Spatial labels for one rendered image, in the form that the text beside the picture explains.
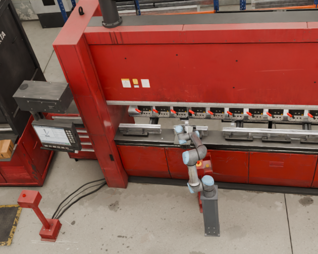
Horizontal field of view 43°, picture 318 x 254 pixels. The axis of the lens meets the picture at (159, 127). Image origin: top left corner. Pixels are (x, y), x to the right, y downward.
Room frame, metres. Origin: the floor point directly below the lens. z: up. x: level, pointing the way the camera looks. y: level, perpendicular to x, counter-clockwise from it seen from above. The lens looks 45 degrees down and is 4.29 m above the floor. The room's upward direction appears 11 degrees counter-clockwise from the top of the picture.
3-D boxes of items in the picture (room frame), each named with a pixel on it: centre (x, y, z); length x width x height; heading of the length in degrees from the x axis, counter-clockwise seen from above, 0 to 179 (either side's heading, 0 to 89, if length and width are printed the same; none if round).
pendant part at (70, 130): (3.02, 1.04, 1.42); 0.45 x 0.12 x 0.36; 67
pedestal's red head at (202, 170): (2.78, -0.39, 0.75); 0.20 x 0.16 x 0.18; 85
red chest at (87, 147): (3.99, 1.01, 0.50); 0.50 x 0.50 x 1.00; 71
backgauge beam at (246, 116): (3.33, -0.77, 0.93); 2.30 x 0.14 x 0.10; 71
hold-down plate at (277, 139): (2.80, -1.23, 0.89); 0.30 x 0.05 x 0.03; 71
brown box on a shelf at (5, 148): (3.35, 1.86, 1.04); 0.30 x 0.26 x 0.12; 76
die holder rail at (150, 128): (3.36, 0.22, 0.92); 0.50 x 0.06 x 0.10; 71
